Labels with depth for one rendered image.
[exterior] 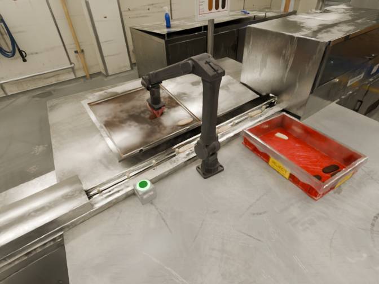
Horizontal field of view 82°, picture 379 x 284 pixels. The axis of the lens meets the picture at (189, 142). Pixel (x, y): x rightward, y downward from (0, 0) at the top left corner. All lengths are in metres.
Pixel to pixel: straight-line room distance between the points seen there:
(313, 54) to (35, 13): 3.98
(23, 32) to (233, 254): 4.25
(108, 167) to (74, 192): 0.26
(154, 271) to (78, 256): 0.29
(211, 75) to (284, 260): 0.68
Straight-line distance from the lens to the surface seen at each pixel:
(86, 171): 1.24
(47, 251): 1.09
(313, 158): 1.29
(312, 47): 1.40
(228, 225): 0.92
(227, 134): 1.26
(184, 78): 1.69
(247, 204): 0.99
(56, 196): 1.04
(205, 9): 1.98
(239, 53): 3.78
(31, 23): 4.50
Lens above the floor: 1.62
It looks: 39 degrees down
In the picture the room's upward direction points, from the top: 3 degrees counter-clockwise
